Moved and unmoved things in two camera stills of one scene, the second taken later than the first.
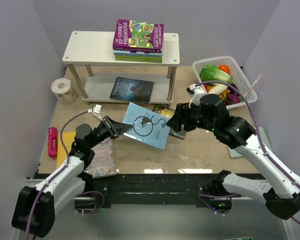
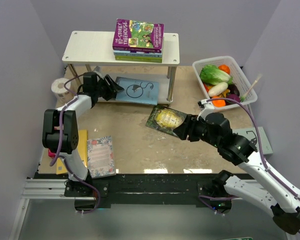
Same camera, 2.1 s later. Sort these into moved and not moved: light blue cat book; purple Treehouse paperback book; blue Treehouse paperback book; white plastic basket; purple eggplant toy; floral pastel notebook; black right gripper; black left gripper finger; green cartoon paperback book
Moved: black left gripper finger; black right gripper; light blue cat book
Not moved: blue Treehouse paperback book; purple Treehouse paperback book; white plastic basket; green cartoon paperback book; purple eggplant toy; floral pastel notebook
